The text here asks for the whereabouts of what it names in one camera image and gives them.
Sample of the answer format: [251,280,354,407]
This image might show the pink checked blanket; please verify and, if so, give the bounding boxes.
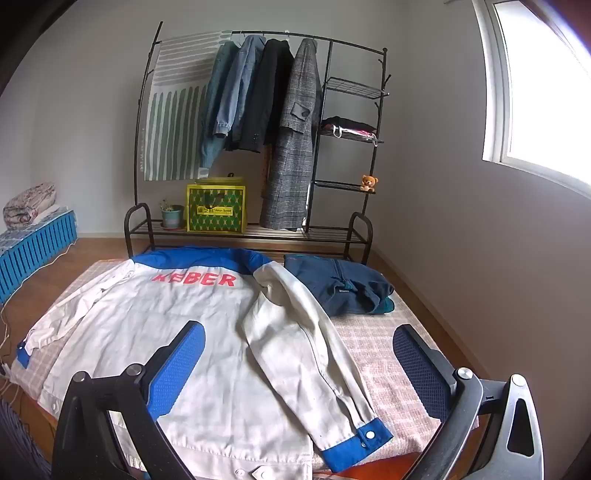
[9,257,490,478]

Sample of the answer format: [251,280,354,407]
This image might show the dark blue folded garment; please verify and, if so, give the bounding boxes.
[283,254,396,317]

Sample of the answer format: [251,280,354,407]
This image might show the small potted plant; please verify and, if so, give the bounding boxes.
[159,199,184,229]

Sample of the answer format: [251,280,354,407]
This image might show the grey plaid coat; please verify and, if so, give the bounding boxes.
[259,38,322,232]

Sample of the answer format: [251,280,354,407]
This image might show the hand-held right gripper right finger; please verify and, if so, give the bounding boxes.
[392,324,546,480]

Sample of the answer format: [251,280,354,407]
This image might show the black folded clothes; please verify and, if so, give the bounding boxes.
[321,116,377,134]

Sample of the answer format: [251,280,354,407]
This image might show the person's striped pants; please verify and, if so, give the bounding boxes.
[0,397,51,480]

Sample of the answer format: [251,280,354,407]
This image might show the green striped hanging cloth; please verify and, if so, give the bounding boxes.
[143,31,232,182]

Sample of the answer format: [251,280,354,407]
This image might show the yellow green patterned box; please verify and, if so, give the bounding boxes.
[186,178,247,233]

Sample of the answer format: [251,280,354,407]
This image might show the blue slatted crate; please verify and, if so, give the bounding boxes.
[0,209,78,305]

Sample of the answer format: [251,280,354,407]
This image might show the teal denim jacket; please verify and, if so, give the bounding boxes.
[199,41,241,171]

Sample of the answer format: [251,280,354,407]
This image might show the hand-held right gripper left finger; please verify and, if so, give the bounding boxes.
[51,320,206,480]

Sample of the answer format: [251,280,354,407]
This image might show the white and blue jacket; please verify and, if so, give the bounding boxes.
[16,247,395,480]

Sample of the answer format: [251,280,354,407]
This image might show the white framed window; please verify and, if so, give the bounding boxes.
[471,0,591,195]

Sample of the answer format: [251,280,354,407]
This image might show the floral folded quilt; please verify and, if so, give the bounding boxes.
[2,182,58,227]

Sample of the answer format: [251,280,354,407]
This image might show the black metal clothes rack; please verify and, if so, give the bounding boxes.
[124,21,391,266]

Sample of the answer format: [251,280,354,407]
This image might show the black coat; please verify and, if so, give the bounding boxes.
[238,38,295,153]

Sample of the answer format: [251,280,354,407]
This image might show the blue denim shirt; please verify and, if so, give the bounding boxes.
[226,34,267,151]

